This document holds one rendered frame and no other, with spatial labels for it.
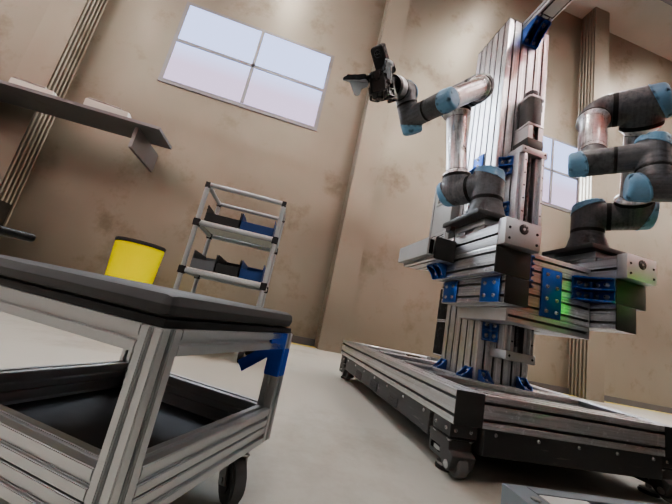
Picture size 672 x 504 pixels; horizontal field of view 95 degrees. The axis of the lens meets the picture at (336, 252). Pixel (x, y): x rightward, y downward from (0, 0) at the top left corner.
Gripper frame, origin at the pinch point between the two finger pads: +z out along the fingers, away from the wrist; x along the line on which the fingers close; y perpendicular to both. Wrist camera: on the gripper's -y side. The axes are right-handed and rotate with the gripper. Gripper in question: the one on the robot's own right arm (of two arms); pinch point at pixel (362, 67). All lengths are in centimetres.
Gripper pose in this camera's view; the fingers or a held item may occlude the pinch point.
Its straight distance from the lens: 105.4
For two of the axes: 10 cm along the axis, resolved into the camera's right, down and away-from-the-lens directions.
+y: 1.5, 9.7, 2.0
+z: -5.7, 2.5, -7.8
